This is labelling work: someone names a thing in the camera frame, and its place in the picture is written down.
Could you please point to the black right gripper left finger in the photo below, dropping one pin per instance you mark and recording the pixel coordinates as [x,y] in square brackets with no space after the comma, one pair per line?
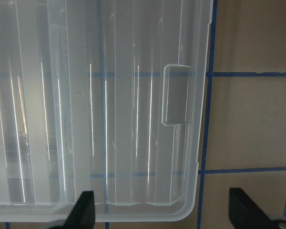
[82,216]

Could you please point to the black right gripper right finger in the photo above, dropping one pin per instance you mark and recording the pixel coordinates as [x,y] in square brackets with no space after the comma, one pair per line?
[244,213]

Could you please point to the clear plastic box lid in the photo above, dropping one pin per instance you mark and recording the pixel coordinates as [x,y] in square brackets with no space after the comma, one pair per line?
[101,95]

